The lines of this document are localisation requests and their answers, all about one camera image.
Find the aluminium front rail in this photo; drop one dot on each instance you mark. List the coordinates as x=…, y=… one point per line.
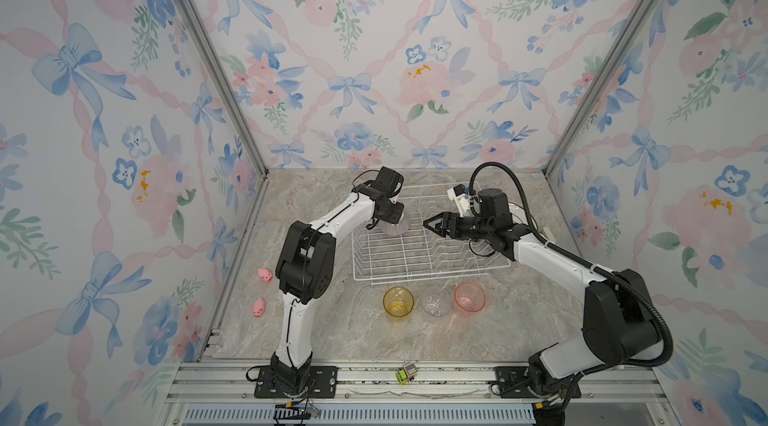
x=222, y=392

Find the right aluminium corner post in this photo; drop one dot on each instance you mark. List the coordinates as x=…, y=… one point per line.
x=639, y=15

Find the pink pig toy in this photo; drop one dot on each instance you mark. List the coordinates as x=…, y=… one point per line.
x=265, y=274
x=259, y=308

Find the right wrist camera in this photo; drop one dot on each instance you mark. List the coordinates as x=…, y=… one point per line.
x=464, y=199

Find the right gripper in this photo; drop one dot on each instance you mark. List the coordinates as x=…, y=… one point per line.
x=444, y=221

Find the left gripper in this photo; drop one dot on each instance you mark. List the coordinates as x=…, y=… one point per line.
x=399, y=207

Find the white plate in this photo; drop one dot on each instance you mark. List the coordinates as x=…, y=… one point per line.
x=519, y=215

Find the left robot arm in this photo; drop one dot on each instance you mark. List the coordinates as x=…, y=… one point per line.
x=306, y=264

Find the clear glass cup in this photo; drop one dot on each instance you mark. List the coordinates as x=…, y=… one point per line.
x=436, y=302

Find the green yellow toy car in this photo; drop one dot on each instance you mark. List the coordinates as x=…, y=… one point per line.
x=406, y=373

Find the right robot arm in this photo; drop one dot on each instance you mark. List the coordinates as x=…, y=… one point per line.
x=620, y=324

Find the left aluminium corner post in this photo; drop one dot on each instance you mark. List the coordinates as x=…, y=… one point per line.
x=205, y=47

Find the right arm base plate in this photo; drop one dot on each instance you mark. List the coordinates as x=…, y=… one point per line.
x=517, y=382

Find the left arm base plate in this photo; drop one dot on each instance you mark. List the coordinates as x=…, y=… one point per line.
x=315, y=382

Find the white wire dish rack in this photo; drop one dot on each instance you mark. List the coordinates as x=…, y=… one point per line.
x=414, y=253

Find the yellow glass cup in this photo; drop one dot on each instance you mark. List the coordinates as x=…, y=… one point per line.
x=398, y=301

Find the aluminium corner post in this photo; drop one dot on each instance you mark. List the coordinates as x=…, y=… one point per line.
x=205, y=47
x=639, y=15

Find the striped ceramic bowl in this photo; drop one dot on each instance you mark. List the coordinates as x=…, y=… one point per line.
x=393, y=230

